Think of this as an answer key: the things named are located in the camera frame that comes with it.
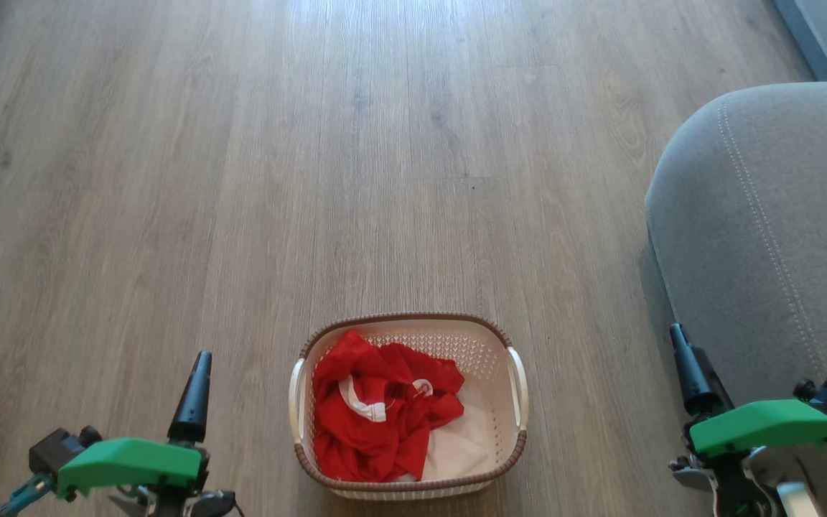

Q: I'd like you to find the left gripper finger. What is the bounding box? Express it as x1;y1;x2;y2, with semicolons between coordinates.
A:
167;350;212;443

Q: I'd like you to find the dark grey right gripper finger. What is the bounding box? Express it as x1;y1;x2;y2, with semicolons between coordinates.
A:
669;322;734;424

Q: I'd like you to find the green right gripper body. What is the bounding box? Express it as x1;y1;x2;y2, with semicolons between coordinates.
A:
670;399;827;517

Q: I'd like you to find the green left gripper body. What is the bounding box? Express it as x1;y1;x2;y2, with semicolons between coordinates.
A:
57;437;236;517

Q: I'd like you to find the red cloth garment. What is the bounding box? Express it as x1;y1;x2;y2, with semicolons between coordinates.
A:
312;330;467;439
313;411;431;483

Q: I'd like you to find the white cloth garment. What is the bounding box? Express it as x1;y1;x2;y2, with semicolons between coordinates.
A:
396;391;490;483

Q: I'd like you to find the grey backless sofa seat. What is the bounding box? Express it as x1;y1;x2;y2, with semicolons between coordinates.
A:
644;81;827;517

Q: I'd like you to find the cream plastic laundry basket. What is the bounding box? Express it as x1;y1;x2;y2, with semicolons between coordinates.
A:
289;312;530;501

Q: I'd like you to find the teal left camera connector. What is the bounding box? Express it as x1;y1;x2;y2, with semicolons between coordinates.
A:
0;472;57;517

